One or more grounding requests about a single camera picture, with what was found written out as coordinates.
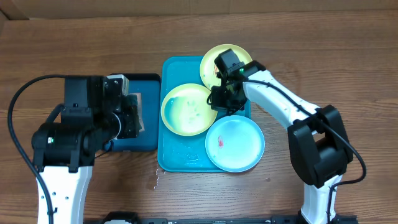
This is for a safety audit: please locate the yellow plate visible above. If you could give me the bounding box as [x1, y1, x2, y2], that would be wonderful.
[200, 44, 252, 90]
[160, 83, 218, 136]

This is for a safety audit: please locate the light blue plate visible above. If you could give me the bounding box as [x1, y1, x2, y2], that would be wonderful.
[205, 115, 266, 172]

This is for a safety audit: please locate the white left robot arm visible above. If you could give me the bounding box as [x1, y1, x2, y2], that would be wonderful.
[32, 75, 141, 223]

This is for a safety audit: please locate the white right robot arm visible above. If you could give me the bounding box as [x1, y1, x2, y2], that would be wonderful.
[207, 49, 353, 223]

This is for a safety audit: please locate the black water tray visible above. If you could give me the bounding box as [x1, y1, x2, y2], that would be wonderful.
[105, 73, 161, 152]

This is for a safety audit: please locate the blue serving tray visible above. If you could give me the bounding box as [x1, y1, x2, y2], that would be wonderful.
[157, 55, 252, 173]

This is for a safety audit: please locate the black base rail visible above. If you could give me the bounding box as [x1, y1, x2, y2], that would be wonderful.
[83, 211, 358, 224]

